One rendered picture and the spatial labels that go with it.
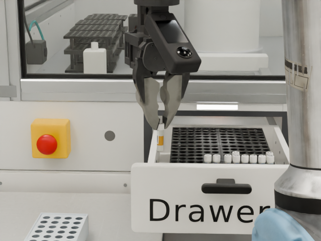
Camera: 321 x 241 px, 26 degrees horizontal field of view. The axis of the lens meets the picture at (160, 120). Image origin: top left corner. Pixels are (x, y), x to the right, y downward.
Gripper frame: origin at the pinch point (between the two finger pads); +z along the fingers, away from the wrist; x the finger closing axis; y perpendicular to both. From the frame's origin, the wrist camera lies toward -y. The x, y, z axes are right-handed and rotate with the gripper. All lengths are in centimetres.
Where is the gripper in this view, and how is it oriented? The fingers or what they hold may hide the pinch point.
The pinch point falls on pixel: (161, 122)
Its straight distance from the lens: 111.7
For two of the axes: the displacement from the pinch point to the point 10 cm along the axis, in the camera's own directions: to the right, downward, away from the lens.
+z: 0.0, 9.6, 2.8
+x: -9.1, 1.1, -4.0
